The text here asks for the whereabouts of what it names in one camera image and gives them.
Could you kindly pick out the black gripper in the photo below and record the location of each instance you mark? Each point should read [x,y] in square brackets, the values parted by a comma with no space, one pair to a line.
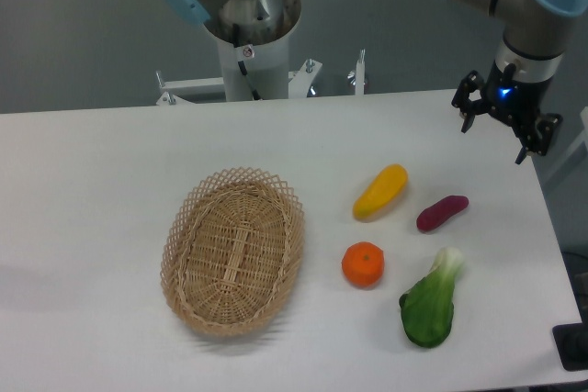
[514,101]

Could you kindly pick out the purple sweet potato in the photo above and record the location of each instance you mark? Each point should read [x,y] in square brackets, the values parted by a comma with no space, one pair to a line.
[440,212]

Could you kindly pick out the yellow mango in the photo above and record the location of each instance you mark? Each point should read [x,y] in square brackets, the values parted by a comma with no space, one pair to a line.
[381,192]

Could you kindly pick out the orange tangerine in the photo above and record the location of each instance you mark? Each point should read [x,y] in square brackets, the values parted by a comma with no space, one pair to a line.
[363,264]

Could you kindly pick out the green bok choy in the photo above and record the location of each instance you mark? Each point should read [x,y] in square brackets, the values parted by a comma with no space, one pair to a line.
[427,309]

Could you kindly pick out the black device at table edge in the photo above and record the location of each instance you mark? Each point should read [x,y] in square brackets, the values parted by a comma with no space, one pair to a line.
[571,342]

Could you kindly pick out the woven wicker basket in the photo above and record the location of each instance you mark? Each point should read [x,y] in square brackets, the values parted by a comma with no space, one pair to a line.
[234,252]

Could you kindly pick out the white frame at right edge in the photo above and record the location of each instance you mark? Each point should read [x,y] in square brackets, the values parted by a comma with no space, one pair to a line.
[569,159]

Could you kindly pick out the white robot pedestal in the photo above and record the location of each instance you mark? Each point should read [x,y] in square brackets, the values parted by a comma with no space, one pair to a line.
[256,32]

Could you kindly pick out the white metal frame bracket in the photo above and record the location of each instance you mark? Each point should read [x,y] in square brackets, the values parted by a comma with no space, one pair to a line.
[300,84]

